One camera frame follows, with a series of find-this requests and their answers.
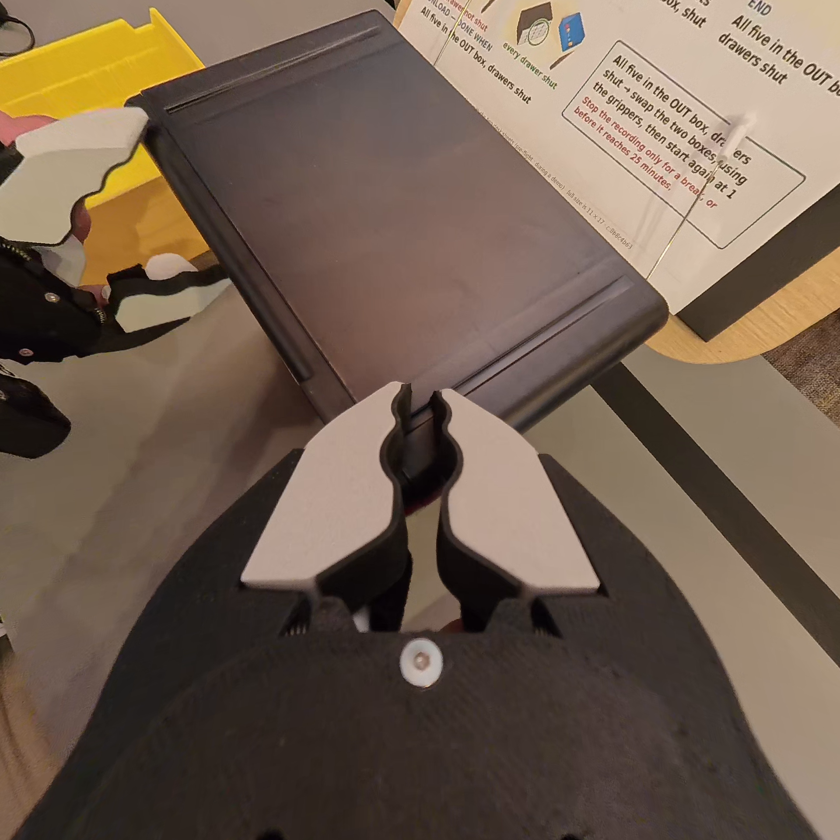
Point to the wooden board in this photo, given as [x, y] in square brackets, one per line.
[787, 308]

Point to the black drawer cabinet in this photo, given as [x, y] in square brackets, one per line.
[394, 197]

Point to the printed instruction sheet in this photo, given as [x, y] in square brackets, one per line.
[590, 39]

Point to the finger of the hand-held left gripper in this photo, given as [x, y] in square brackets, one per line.
[157, 302]
[59, 170]

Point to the yellow plastic bin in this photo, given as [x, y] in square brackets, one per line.
[65, 72]

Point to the black backing board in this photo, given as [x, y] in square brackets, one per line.
[774, 275]

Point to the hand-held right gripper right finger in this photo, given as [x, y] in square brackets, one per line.
[518, 525]

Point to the person's left hand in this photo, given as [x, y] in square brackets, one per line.
[13, 128]

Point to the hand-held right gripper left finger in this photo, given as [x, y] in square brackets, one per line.
[328, 512]

